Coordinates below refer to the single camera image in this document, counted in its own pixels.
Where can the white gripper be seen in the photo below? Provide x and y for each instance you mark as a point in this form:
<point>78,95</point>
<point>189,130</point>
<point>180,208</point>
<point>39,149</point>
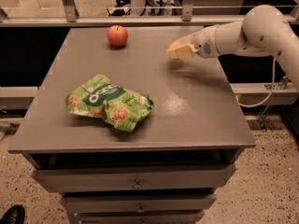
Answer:
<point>204,45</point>

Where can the small orange fruit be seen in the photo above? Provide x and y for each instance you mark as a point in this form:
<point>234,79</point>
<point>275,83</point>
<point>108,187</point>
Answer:
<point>174,45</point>

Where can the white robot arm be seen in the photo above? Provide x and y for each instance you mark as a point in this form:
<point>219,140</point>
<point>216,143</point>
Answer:
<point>263,32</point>

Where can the green rice chip bag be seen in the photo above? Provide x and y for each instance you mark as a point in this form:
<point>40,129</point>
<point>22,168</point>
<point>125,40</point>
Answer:
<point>100,98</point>

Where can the red apple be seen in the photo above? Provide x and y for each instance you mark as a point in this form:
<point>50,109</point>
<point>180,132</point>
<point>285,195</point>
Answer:
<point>117,36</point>

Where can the grey drawer cabinet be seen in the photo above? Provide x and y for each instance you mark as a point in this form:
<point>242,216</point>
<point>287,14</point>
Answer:
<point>129,136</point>

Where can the top grey drawer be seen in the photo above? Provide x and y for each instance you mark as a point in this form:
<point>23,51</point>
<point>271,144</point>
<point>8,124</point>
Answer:
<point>134,178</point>

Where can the grey drawer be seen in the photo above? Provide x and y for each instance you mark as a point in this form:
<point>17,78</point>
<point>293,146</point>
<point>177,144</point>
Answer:
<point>138,203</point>
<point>134,178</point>
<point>155,217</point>

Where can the middle grey drawer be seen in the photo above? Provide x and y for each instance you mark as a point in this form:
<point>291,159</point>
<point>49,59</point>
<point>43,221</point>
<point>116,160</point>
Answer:
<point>138,203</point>

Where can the bottom grey drawer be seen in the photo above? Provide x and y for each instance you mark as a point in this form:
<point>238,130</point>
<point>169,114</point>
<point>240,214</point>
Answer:
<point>155,217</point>

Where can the black shoe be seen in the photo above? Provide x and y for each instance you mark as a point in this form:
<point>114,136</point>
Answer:
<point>14,215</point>

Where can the metal railing frame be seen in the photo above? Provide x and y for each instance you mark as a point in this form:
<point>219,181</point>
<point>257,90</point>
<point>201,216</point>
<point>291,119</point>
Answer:
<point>89,13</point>

